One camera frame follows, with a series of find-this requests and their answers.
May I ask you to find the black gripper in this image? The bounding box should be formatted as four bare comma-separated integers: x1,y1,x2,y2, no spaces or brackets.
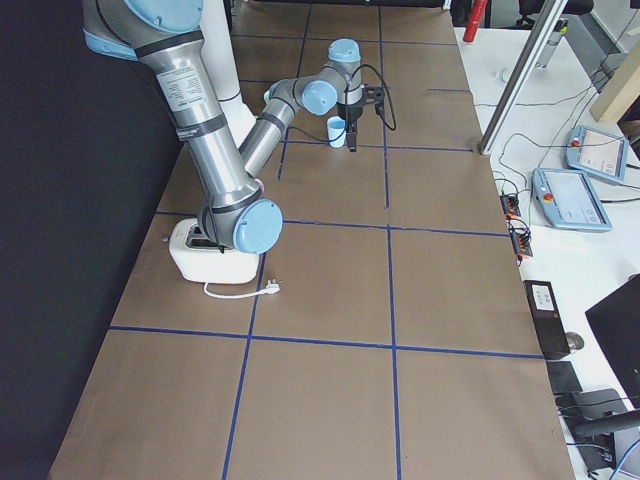
337,85,385,152

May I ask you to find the light blue cup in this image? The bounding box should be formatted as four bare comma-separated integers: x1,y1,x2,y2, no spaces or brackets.
329,134,346,149
326,116,346,142

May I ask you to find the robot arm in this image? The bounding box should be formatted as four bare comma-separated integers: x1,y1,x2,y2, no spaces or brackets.
82,1,365,255

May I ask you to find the red cylinder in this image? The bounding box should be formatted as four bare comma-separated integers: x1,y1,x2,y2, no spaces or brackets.
463,0,489,44

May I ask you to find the orange connector block far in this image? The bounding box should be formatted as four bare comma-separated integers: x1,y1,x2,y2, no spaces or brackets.
500,193,521,219

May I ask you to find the orange connector block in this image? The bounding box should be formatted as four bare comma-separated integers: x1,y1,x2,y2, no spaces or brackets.
500,193,521,219
509,227,533,260

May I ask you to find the cream toaster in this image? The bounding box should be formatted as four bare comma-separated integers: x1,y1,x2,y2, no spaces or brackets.
169,218,260,284

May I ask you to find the orange connector block near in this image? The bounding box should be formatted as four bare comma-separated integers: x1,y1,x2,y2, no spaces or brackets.
509,227,533,260

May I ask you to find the teach pendant near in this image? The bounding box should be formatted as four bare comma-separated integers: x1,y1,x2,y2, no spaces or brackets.
532,168,612,232

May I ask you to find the teach pendant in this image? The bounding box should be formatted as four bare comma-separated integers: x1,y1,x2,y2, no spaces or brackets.
532,168,612,232
565,125,629,184

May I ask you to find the teach pendant far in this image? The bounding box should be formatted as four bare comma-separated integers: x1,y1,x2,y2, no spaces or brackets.
565,125,629,184

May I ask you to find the black box device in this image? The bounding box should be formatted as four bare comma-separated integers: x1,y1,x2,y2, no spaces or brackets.
523,280,570,360

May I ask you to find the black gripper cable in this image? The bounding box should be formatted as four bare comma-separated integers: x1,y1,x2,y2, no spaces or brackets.
287,63,399,144

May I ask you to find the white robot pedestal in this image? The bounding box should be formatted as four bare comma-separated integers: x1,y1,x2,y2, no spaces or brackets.
200,0,255,145

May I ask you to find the white toaster power cord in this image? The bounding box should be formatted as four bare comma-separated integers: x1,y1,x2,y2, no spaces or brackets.
202,278,282,300

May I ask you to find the aluminium frame post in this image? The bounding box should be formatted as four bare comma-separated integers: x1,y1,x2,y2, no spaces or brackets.
478,0,567,156

